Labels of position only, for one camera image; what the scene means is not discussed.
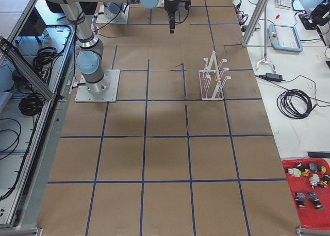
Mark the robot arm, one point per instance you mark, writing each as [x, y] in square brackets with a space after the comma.
[89, 60]

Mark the black power adapter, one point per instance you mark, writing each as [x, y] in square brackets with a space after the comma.
[273, 77]

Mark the teach pendant tablet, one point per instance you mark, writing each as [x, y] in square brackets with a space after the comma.
[285, 38]

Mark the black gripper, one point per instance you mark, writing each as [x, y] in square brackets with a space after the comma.
[170, 2]

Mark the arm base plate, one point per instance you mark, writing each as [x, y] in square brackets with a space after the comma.
[104, 91]
[113, 14]

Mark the aluminium frame post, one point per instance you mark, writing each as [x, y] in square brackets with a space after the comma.
[259, 9]

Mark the brown paper table cover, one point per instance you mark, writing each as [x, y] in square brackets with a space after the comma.
[160, 160]

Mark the white wire cup rack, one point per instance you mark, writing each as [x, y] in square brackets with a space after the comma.
[212, 79]

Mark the reacher grabber tool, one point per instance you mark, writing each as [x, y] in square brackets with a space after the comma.
[265, 60]

